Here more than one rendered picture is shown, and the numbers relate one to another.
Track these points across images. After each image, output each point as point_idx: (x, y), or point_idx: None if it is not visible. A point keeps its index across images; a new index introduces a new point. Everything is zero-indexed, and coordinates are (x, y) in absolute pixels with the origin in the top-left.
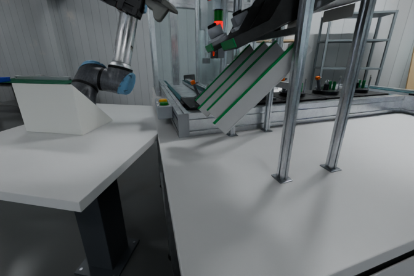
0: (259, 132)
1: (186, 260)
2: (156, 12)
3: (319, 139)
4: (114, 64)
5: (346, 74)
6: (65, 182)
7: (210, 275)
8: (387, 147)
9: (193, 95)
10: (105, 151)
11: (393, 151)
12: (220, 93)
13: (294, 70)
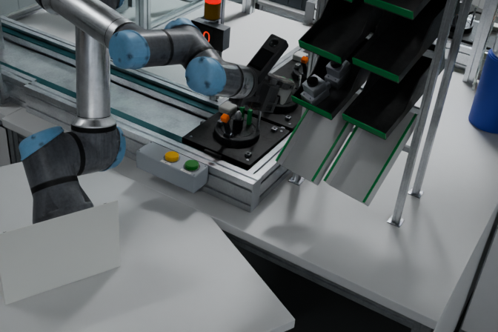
0: None
1: (406, 303)
2: (283, 98)
3: None
4: (104, 126)
5: (432, 118)
6: (249, 316)
7: (422, 302)
8: (435, 143)
9: (127, 98)
10: (210, 272)
11: (441, 147)
12: (330, 157)
13: (415, 140)
